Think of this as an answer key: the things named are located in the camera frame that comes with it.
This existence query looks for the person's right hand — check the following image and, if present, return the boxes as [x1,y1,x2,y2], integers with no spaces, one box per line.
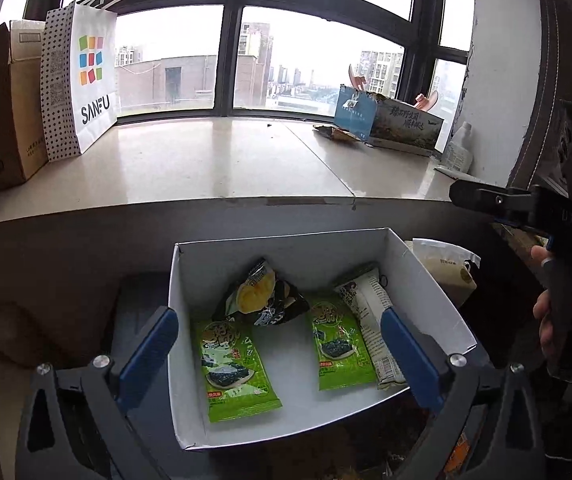
[530,244,556,363]

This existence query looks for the brown cardboard box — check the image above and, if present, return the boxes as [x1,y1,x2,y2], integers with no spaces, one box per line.
[0,20,49,201]

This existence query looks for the green seaweed snack packet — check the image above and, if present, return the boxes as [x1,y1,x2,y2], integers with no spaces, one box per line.
[193,319,283,423]
[308,294,377,392]

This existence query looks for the beige stone windowsill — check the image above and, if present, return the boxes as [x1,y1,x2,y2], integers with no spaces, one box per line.
[0,117,459,231]

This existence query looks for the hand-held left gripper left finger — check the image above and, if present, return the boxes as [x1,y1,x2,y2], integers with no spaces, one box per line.
[16,305,181,480]

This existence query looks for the white plastic bag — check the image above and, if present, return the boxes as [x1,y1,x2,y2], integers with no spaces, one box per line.
[406,238,481,306]

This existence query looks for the blue printed carton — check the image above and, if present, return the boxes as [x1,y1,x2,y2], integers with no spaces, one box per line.
[334,84,445,157]

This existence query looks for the white cardboard box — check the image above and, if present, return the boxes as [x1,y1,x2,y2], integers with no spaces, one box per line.
[167,227,478,451]

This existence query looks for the black yellow snack packet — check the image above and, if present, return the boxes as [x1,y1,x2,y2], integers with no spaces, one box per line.
[225,258,311,328]

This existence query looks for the torn snack wrapper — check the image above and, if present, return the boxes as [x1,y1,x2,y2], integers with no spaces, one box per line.
[313,124,361,145]

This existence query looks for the black window frame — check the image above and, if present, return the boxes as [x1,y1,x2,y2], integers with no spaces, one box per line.
[23,0,476,126]

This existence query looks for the pink plastic piece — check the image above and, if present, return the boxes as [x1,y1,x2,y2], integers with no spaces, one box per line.
[347,64,369,92]
[414,91,441,112]

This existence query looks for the white plastic bottle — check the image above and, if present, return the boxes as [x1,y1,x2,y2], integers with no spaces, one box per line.
[443,122,474,173]

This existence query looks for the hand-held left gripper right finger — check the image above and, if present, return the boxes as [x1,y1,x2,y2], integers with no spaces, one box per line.
[380,306,549,480]

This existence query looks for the white long snack packet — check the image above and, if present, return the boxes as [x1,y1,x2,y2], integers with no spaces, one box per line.
[335,262,407,390]

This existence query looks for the white dotted shopping bag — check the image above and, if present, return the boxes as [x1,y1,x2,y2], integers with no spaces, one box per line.
[40,0,129,162]

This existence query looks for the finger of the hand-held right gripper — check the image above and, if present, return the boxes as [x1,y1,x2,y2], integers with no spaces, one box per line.
[449,179,536,227]

